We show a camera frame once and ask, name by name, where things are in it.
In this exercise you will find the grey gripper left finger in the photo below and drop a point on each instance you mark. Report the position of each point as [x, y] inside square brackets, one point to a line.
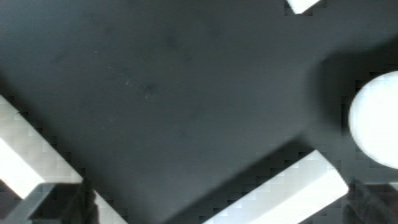
[60, 204]

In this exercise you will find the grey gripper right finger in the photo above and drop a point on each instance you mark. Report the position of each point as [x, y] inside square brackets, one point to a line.
[373, 207]

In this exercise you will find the white lamp bulb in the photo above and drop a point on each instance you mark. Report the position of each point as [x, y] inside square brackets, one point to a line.
[374, 119]

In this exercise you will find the white left fence block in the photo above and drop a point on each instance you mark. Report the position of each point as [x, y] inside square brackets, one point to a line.
[33, 165]

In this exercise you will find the white front fence bar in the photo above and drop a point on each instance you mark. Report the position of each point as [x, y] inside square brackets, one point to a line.
[293, 196]

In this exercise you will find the white marker tag sheet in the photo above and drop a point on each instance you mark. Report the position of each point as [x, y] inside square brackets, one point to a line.
[302, 6]

